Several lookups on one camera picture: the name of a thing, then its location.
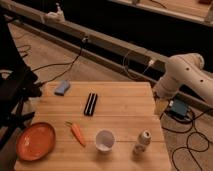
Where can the long metal rail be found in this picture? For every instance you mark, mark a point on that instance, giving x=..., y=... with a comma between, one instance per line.
x=100, y=40

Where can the orange toy carrot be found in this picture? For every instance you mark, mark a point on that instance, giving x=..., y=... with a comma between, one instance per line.
x=75, y=129

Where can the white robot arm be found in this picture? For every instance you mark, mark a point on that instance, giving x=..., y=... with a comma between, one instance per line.
x=185, y=69

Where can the black rectangular block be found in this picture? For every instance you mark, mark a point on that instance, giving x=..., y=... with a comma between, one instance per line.
x=90, y=104

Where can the white object on rail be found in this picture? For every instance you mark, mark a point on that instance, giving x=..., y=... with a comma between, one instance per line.
x=58, y=15

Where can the blue power box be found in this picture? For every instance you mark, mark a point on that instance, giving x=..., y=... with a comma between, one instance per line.
x=178, y=108

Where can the small white bottle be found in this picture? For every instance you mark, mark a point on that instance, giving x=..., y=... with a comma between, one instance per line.
x=143, y=141

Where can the black tripod stand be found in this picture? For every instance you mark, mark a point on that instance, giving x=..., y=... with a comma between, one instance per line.
x=16, y=88

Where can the white paper cup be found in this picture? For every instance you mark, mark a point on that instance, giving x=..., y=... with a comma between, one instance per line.
x=104, y=141

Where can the blue sponge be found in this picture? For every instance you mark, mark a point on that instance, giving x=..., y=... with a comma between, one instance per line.
x=62, y=88

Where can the orange plate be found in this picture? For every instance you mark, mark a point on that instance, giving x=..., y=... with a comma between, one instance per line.
x=36, y=141

